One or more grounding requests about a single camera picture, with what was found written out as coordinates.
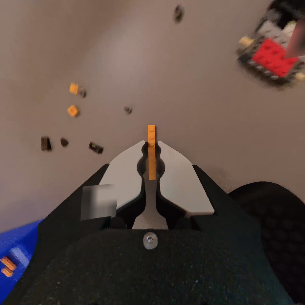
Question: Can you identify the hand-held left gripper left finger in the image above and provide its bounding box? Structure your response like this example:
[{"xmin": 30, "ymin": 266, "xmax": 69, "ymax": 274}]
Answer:
[{"xmin": 100, "ymin": 141, "xmax": 147, "ymax": 229}]

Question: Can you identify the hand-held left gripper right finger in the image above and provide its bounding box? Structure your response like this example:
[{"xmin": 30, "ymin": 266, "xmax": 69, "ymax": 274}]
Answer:
[{"xmin": 156, "ymin": 141, "xmax": 215, "ymax": 230}]

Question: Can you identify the long orange lego plate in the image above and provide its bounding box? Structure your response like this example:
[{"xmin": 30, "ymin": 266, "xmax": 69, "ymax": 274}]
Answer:
[{"xmin": 147, "ymin": 125, "xmax": 157, "ymax": 180}]

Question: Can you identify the orange black lego car body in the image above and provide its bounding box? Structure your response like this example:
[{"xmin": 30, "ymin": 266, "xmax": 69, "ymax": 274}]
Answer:
[{"xmin": 237, "ymin": 0, "xmax": 305, "ymax": 86}]

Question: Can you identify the scatter of small lego pieces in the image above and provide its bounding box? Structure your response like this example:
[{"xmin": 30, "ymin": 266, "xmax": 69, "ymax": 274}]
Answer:
[{"xmin": 41, "ymin": 4, "xmax": 185, "ymax": 155}]

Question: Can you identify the black textured wrist rest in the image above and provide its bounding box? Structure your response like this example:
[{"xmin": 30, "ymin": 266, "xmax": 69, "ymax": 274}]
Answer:
[{"xmin": 228, "ymin": 181, "xmax": 305, "ymax": 304}]

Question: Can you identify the blue plastic bin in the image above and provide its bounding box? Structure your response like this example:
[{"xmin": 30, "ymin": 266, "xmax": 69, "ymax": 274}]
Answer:
[{"xmin": 0, "ymin": 218, "xmax": 46, "ymax": 305}]

